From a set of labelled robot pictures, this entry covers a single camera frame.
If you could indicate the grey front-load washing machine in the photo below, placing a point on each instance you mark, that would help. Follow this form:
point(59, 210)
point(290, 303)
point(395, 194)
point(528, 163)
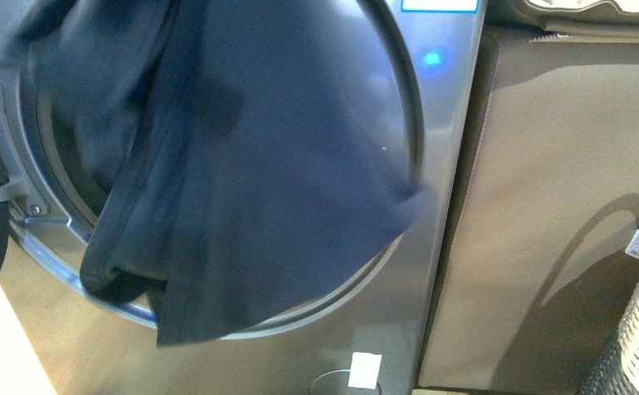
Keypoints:
point(54, 206)

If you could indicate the white blue top label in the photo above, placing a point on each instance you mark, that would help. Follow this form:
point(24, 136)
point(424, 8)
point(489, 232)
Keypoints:
point(457, 6)

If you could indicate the white paper tag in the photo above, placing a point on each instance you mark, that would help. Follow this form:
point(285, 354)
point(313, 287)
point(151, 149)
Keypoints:
point(364, 370)

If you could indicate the dark navy garment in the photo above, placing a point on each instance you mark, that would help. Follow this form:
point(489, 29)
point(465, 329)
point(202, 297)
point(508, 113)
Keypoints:
point(252, 150)

